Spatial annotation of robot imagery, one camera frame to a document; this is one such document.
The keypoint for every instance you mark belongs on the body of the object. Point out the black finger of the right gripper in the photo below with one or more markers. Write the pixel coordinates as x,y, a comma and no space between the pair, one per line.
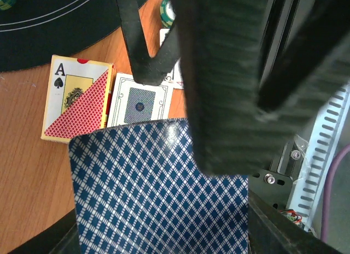
238,120
145,69

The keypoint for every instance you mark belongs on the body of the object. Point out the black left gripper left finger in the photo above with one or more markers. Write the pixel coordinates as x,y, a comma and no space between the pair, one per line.
61,237

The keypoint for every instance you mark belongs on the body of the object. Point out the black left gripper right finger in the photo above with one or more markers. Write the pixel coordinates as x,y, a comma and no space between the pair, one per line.
270,232

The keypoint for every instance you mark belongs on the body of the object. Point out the green poker chip stack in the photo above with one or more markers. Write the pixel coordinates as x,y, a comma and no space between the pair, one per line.
167,14

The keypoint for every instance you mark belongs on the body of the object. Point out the blue backed card deck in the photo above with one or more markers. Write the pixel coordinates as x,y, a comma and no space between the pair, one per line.
137,189

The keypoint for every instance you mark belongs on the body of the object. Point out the black round poker mat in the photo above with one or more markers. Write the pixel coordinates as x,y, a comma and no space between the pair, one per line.
34,30

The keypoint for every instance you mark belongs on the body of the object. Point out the light blue cable duct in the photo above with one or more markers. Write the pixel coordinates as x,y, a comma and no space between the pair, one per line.
322,144

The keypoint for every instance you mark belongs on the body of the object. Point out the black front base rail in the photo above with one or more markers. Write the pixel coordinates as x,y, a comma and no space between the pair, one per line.
273,183

